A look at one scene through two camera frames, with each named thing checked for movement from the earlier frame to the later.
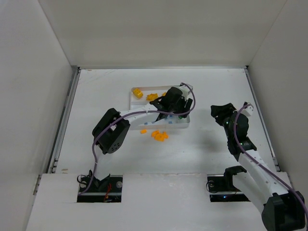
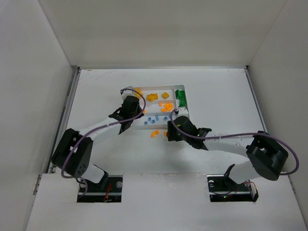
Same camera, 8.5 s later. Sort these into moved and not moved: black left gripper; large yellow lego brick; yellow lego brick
Moved: black left gripper
Not moved: large yellow lego brick; yellow lego brick
